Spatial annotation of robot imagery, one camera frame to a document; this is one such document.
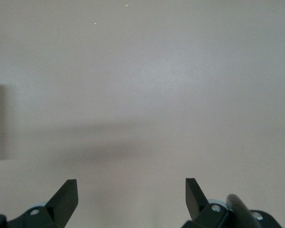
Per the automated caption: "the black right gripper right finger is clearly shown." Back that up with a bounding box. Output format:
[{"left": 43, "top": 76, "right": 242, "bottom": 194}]
[{"left": 182, "top": 177, "right": 230, "bottom": 228}]

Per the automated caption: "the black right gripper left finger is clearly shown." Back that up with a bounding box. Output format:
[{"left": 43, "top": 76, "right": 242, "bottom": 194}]
[{"left": 4, "top": 179, "right": 79, "bottom": 228}]

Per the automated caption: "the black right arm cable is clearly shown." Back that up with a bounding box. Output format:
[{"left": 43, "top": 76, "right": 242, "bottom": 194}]
[{"left": 226, "top": 193, "right": 261, "bottom": 228}]

